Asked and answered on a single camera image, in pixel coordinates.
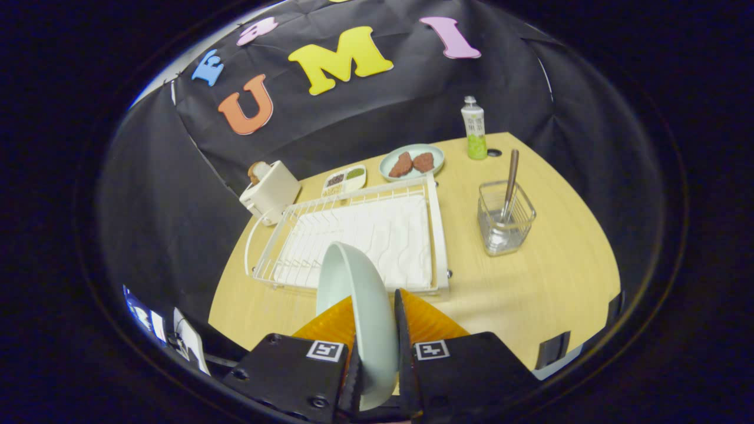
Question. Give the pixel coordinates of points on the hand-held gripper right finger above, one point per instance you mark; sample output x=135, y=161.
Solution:
x=403, y=330

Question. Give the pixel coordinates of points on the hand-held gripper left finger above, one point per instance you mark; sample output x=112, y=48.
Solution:
x=283, y=371

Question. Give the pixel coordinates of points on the metal spoon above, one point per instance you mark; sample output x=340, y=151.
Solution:
x=512, y=174

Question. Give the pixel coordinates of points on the small divided seasoning dish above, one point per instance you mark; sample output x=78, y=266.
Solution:
x=343, y=181

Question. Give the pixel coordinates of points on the pale green plate with patties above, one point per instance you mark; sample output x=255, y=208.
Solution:
x=412, y=147

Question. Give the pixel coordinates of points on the white and blue object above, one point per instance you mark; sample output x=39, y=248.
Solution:
x=188, y=341

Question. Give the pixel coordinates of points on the black table clamp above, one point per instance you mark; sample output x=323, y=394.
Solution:
x=615, y=307
x=552, y=350

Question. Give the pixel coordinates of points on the brown meat patty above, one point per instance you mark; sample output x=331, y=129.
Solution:
x=423, y=162
x=402, y=165

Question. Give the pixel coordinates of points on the cream white toaster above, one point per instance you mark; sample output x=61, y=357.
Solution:
x=274, y=191

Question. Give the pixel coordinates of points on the black table grommet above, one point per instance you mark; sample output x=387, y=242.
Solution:
x=495, y=152

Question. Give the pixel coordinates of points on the brown bread slice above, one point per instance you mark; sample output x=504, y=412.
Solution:
x=257, y=172

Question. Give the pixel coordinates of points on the white and green bottle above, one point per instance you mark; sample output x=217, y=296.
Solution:
x=474, y=129

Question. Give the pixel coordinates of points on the black backdrop cloth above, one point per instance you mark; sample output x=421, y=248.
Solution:
x=365, y=112

